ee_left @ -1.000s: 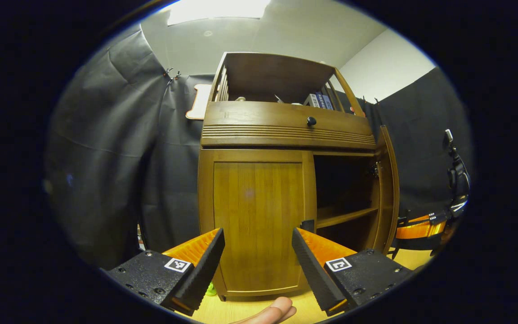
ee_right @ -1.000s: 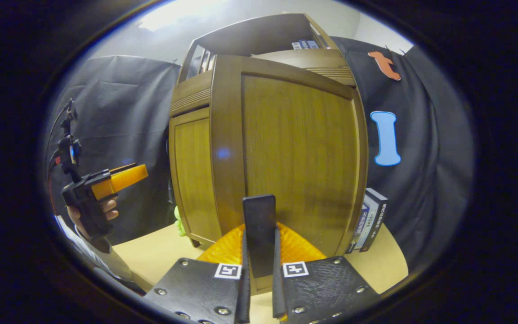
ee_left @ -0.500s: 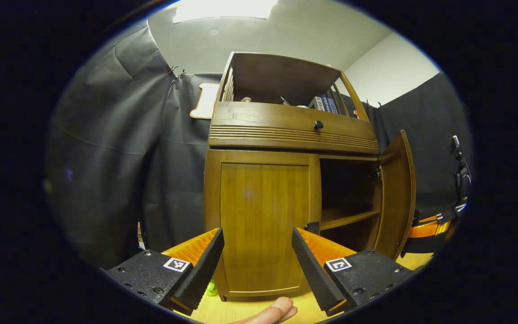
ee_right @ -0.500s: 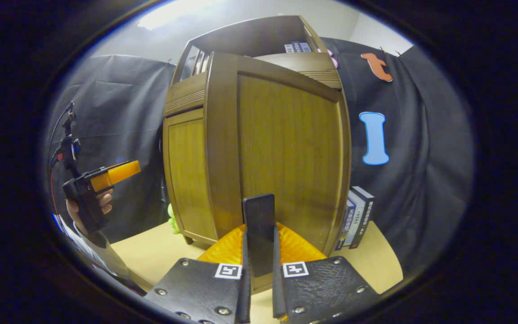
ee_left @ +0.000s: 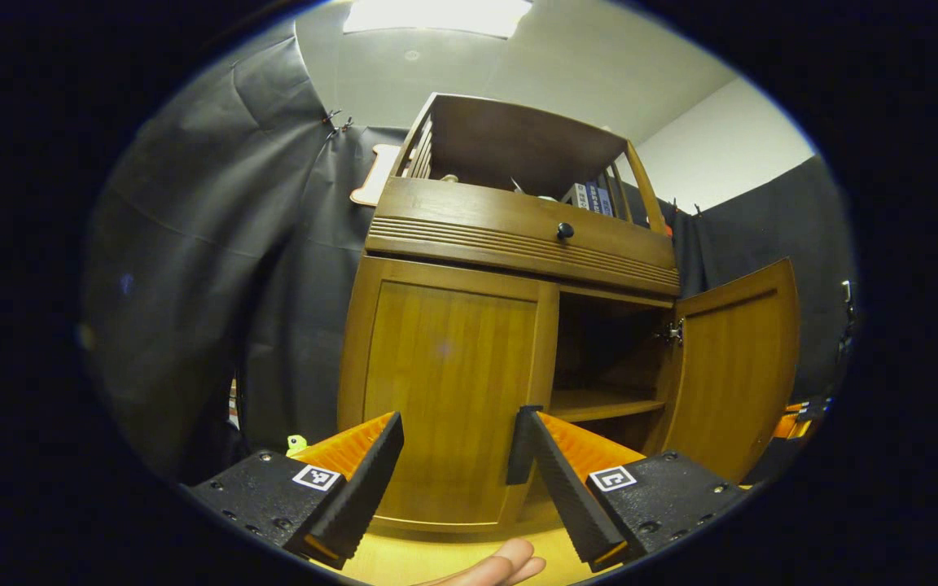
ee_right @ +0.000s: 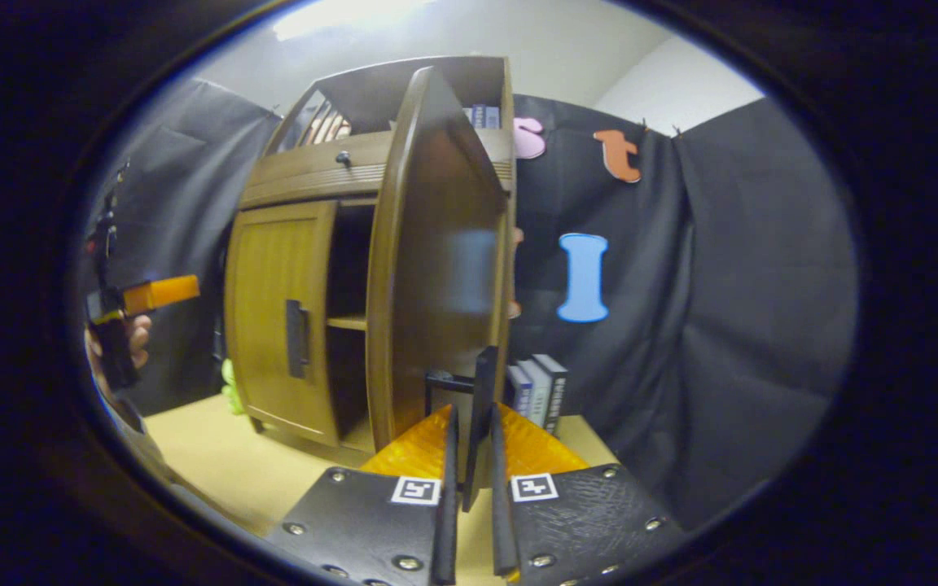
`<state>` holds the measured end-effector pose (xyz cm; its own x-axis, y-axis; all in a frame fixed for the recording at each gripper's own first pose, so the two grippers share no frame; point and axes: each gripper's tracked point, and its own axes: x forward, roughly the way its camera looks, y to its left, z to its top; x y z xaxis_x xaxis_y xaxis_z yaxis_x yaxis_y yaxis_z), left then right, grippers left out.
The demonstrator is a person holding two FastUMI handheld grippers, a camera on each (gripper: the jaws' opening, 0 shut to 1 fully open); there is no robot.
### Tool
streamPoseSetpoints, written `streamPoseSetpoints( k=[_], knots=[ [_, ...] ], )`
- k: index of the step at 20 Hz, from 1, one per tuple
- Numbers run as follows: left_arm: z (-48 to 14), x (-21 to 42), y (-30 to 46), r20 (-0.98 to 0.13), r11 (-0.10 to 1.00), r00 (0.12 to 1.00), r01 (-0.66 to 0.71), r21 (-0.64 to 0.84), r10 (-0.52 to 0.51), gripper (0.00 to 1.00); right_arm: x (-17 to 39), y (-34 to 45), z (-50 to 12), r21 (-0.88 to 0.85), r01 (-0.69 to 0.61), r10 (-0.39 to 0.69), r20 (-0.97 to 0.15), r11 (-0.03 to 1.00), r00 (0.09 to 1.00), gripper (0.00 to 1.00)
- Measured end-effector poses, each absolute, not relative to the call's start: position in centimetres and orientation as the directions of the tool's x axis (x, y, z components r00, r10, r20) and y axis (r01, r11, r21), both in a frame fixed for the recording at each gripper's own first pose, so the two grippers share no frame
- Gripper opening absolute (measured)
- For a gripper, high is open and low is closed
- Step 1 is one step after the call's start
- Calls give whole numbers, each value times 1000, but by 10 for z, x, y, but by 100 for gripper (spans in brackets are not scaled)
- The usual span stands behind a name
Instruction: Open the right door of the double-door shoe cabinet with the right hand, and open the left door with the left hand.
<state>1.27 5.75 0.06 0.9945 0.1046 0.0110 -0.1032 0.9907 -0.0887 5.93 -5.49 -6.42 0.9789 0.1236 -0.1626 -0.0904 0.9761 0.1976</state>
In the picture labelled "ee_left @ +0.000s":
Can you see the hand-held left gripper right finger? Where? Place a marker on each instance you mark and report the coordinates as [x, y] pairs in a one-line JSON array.
[[571, 505]]

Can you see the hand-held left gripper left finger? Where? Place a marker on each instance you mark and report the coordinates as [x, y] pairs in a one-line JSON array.
[[363, 496]]

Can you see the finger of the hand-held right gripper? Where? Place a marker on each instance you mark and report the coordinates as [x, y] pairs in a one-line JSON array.
[[788, 426], [817, 407]]

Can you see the wooden cabinet door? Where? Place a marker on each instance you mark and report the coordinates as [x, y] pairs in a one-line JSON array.
[[729, 366], [444, 382]]

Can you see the wooden double-door shoe cabinet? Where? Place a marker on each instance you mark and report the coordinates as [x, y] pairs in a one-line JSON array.
[[518, 138]]

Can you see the metal door hinge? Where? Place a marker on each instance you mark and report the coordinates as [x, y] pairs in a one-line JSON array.
[[672, 332]]

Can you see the green frog plush toy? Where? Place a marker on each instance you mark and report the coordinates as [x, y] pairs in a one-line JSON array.
[[296, 444]]

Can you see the wooden inner shelf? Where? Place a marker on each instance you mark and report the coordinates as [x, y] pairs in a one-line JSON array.
[[599, 403]]

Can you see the red white striped object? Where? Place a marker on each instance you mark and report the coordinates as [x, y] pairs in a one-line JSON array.
[[234, 403]]

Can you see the black backdrop cloth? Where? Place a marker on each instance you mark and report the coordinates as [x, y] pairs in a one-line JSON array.
[[192, 285]]

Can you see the black round drawer knob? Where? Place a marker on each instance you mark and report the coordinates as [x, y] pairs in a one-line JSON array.
[[565, 231]]

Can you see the grey book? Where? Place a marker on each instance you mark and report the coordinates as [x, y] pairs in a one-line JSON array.
[[577, 195]]

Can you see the ceiling light panel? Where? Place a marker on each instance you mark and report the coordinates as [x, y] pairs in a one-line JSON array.
[[436, 15]]

